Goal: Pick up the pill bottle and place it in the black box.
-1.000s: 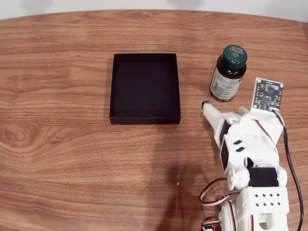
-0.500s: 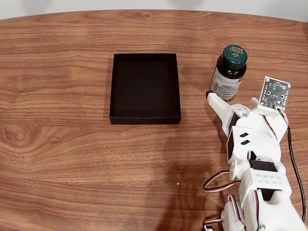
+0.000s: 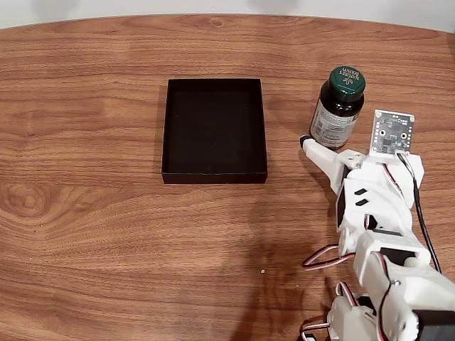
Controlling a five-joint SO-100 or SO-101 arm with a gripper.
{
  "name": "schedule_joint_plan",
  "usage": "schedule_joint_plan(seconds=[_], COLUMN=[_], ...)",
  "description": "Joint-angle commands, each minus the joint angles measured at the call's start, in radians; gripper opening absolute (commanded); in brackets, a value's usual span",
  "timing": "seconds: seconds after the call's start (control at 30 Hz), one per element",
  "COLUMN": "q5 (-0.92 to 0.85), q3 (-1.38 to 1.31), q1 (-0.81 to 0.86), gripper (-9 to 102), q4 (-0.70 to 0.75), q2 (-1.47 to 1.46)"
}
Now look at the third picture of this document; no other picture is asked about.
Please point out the green-capped dark pill bottle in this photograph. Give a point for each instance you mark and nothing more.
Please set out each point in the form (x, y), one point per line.
(337, 113)

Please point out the shallow black box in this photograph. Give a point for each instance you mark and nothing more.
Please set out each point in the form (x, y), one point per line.
(213, 135)

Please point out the camera circuit board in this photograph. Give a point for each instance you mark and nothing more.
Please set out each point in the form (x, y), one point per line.
(392, 133)

